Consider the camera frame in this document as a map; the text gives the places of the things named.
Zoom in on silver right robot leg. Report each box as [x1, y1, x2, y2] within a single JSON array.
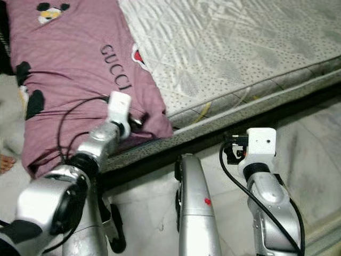
[[173, 154, 222, 256]]

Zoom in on silver robot leg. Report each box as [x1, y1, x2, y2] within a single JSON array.
[[173, 154, 222, 256], [61, 211, 126, 256]]

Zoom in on person's bare foot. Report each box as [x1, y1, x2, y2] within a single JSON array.
[[0, 154, 18, 174]]

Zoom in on white quilted mattress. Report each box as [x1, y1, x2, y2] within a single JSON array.
[[117, 0, 341, 171]]

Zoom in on silver left robot leg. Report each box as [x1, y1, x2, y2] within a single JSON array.
[[61, 211, 126, 256]]

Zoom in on black patterned cloth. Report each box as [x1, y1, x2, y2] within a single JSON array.
[[0, 0, 14, 75]]

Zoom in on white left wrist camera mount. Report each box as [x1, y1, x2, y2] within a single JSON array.
[[108, 91, 132, 140]]

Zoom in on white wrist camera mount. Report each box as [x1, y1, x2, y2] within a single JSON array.
[[239, 127, 278, 177], [108, 91, 132, 140]]

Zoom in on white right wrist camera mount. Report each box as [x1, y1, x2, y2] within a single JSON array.
[[239, 127, 278, 177]]

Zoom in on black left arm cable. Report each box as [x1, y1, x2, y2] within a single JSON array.
[[56, 95, 112, 161]]

